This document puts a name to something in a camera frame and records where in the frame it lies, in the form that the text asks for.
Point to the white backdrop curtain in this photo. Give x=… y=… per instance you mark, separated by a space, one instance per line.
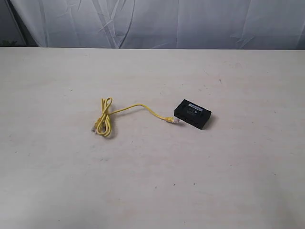
x=154 y=24

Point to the small black box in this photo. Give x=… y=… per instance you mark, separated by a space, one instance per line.
x=192 y=114

